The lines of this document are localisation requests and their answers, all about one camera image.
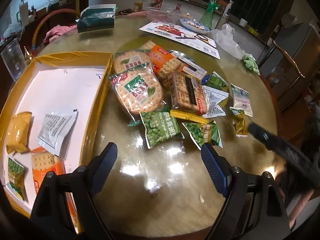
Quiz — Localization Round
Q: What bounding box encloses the small olive snack packet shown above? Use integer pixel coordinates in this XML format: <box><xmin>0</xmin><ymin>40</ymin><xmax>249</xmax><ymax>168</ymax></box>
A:
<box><xmin>229</xmin><ymin>107</ymin><xmax>248</xmax><ymax>137</ymax></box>

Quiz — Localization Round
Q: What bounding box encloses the white Dole snack packet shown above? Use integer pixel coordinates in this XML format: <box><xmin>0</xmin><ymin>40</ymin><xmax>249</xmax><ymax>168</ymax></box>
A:
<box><xmin>231</xmin><ymin>83</ymin><xmax>253</xmax><ymax>117</ymax></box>

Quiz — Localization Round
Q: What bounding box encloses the green peas snack packet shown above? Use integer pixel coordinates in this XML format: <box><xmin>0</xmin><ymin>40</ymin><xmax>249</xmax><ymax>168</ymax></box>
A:
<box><xmin>140</xmin><ymin>112</ymin><xmax>184</xmax><ymax>149</ymax></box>

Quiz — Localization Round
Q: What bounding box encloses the orange cracker pack in box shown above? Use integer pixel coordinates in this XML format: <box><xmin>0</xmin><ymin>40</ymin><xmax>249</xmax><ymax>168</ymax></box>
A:
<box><xmin>31</xmin><ymin>147</ymin><xmax>79</xmax><ymax>232</ymax></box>

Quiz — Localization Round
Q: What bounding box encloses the green peas packet in box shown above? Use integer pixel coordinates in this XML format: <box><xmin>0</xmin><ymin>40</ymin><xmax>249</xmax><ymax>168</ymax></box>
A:
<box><xmin>7</xmin><ymin>157</ymin><xmax>26</xmax><ymax>202</ymax></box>

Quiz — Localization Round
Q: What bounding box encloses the white packet in box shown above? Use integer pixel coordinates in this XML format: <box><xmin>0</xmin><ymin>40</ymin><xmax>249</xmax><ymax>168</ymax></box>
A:
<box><xmin>37</xmin><ymin>109</ymin><xmax>78</xmax><ymax>157</ymax></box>

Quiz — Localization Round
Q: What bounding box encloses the yellow snack packet in box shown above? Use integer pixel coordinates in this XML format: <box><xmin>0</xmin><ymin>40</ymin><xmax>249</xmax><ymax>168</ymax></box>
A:
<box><xmin>6</xmin><ymin>112</ymin><xmax>32</xmax><ymax>154</ymax></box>

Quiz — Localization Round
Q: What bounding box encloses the yellow cardboard tray box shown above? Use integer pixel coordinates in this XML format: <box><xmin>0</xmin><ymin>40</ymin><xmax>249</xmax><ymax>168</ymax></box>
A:
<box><xmin>1</xmin><ymin>51</ymin><xmax>113</xmax><ymax>217</ymax></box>

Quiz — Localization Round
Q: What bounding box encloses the wooden chair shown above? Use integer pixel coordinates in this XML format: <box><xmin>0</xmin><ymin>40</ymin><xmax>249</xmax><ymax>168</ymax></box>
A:
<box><xmin>258</xmin><ymin>40</ymin><xmax>305</xmax><ymax>111</ymax></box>

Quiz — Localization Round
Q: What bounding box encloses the yellow snack bar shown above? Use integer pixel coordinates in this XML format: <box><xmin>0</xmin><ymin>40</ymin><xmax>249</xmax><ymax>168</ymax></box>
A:
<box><xmin>170</xmin><ymin>109</ymin><xmax>209</xmax><ymax>124</ymax></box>

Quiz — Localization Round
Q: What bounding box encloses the white triangular snack packet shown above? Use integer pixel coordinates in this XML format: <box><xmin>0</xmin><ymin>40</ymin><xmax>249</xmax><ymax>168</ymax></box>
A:
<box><xmin>202</xmin><ymin>86</ymin><xmax>229</xmax><ymax>119</ymax></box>

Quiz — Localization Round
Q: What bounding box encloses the green cloth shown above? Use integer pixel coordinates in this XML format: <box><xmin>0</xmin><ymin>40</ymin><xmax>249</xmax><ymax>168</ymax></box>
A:
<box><xmin>242</xmin><ymin>54</ymin><xmax>260</xmax><ymax>76</ymax></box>

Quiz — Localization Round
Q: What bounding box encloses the green leaf snack packet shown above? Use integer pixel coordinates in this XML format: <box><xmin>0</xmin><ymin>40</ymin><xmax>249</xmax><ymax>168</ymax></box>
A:
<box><xmin>205</xmin><ymin>72</ymin><xmax>229</xmax><ymax>92</ymax></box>

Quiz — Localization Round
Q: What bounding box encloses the brown square cracker pack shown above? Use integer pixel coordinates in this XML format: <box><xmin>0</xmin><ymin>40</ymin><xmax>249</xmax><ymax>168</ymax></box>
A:
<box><xmin>168</xmin><ymin>72</ymin><xmax>208</xmax><ymax>115</ymax></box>

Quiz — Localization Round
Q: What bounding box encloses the round cracker pack front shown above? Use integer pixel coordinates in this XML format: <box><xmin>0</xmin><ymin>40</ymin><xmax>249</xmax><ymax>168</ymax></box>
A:
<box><xmin>109</xmin><ymin>63</ymin><xmax>164</xmax><ymax>121</ymax></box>

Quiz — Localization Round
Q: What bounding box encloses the round cracker pack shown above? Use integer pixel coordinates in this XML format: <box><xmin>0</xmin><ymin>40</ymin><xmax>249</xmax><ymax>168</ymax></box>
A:
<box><xmin>113</xmin><ymin>49</ymin><xmax>152</xmax><ymax>74</ymax></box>
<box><xmin>109</xmin><ymin>63</ymin><xmax>164</xmax><ymax>121</ymax></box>

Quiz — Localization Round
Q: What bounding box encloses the silver foil cracker pack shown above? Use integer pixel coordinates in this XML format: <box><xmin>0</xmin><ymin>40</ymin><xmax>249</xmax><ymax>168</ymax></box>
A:
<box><xmin>169</xmin><ymin>50</ymin><xmax>209</xmax><ymax>81</ymax></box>

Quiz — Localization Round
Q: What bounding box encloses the clear plastic bag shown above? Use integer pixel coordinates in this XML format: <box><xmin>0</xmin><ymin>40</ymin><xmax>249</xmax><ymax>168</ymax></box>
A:
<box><xmin>210</xmin><ymin>23</ymin><xmax>246</xmax><ymax>60</ymax></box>

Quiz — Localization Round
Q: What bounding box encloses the round cracker pack back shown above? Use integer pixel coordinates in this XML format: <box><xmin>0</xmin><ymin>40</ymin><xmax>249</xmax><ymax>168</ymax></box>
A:
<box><xmin>113</xmin><ymin>49</ymin><xmax>152</xmax><ymax>74</ymax></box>

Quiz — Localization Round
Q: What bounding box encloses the white cup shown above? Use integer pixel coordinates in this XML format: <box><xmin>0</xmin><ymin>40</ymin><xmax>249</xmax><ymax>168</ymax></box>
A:
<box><xmin>239</xmin><ymin>18</ymin><xmax>248</xmax><ymax>28</ymax></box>

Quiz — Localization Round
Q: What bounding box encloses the orange hoop chair back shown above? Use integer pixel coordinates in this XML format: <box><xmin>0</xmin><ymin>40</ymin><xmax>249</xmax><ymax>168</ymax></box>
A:
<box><xmin>30</xmin><ymin>8</ymin><xmax>81</xmax><ymax>51</ymax></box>

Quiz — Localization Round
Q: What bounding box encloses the orange square cracker pack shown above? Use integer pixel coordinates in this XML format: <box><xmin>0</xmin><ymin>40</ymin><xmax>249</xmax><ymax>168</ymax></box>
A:
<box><xmin>140</xmin><ymin>40</ymin><xmax>183</xmax><ymax>80</ymax></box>

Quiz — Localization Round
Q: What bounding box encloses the steel thermos bottle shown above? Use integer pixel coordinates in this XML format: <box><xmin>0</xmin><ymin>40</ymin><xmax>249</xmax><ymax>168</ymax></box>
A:
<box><xmin>215</xmin><ymin>0</ymin><xmax>233</xmax><ymax>30</ymax></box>

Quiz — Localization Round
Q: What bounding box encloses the pink cloth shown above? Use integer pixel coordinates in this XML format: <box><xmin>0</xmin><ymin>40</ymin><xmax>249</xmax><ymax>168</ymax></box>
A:
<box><xmin>44</xmin><ymin>24</ymin><xmax>77</xmax><ymax>43</ymax></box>

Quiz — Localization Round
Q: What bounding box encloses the green plastic bottle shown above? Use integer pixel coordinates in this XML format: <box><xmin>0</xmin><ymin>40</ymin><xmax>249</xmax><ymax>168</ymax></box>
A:
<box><xmin>200</xmin><ymin>0</ymin><xmax>219</xmax><ymax>29</ymax></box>

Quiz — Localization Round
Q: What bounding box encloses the blue white ceramic plate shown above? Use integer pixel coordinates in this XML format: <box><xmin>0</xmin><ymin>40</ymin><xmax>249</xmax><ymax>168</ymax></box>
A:
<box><xmin>179</xmin><ymin>18</ymin><xmax>211</xmax><ymax>35</ymax></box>

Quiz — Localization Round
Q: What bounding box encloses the printed paper flyer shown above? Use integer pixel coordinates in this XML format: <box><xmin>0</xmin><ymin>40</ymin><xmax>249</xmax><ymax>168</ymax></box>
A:
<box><xmin>139</xmin><ymin>22</ymin><xmax>220</xmax><ymax>59</ymax></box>

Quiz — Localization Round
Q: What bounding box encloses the teal tissue pack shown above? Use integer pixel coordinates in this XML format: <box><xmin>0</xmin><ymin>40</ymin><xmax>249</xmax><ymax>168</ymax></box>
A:
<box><xmin>77</xmin><ymin>4</ymin><xmax>117</xmax><ymax>33</ymax></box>

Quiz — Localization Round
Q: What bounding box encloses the clear plastic container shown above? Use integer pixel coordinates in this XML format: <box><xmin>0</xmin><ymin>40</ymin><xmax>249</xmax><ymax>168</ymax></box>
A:
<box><xmin>147</xmin><ymin>7</ymin><xmax>181</xmax><ymax>24</ymax></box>

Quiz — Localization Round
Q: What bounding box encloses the white red jar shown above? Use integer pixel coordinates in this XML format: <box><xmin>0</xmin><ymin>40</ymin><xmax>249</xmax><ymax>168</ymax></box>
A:
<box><xmin>151</xmin><ymin>0</ymin><xmax>164</xmax><ymax>10</ymax></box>

